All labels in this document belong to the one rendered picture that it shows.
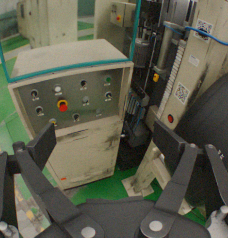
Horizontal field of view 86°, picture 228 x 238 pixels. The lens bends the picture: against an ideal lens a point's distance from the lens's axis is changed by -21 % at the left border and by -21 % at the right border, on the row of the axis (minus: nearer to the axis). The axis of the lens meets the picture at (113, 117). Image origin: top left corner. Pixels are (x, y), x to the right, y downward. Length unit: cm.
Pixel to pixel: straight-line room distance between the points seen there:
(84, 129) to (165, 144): 72
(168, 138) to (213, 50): 46
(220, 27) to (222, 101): 26
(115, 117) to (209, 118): 64
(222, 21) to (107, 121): 77
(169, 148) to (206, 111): 27
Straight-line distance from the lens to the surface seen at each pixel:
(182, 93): 69
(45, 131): 17
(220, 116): 42
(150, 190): 169
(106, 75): 73
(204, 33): 56
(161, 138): 18
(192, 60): 63
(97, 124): 89
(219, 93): 44
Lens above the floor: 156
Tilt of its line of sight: 45 degrees down
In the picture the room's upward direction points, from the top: 6 degrees clockwise
